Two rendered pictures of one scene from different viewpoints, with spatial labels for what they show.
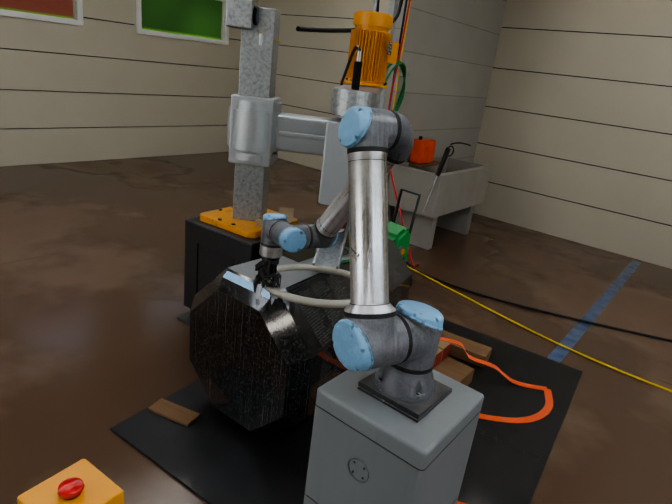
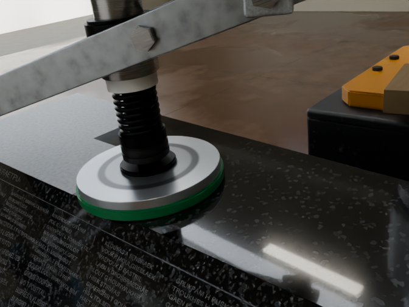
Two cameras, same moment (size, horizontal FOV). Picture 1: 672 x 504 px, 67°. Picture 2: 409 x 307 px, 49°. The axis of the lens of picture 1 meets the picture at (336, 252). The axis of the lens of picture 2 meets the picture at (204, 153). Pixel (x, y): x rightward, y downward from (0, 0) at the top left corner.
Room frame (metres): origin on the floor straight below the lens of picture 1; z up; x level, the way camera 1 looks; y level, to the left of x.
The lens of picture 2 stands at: (2.82, -0.56, 1.13)
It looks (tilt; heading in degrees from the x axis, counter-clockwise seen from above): 24 degrees down; 103
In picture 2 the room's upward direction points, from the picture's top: 8 degrees counter-clockwise
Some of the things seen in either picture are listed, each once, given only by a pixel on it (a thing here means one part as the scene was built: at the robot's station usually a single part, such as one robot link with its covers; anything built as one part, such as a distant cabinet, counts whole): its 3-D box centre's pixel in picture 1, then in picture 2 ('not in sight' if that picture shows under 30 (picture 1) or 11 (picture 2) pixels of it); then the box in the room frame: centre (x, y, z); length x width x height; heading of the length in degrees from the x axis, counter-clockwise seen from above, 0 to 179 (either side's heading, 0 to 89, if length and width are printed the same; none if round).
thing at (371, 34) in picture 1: (371, 50); not in sight; (3.27, -0.06, 1.90); 0.31 x 0.28 x 0.40; 85
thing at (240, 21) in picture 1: (242, 14); not in sight; (3.14, 0.69, 2.00); 0.20 x 0.18 x 0.15; 58
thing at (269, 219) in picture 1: (273, 229); not in sight; (1.85, 0.25, 1.18); 0.10 x 0.09 x 0.12; 35
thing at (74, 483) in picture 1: (70, 488); not in sight; (0.64, 0.39, 1.09); 0.04 x 0.04 x 0.02
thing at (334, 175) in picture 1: (347, 162); not in sight; (2.69, 0.00, 1.32); 0.36 x 0.22 x 0.45; 175
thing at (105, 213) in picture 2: not in sight; (150, 170); (2.61, 0.01, 0.84); 0.22 x 0.22 x 0.04
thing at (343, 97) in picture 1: (358, 102); not in sight; (2.96, -0.02, 1.62); 0.96 x 0.25 x 0.17; 175
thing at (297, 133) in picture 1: (286, 131); not in sight; (3.26, 0.40, 1.36); 0.74 x 0.34 x 0.25; 91
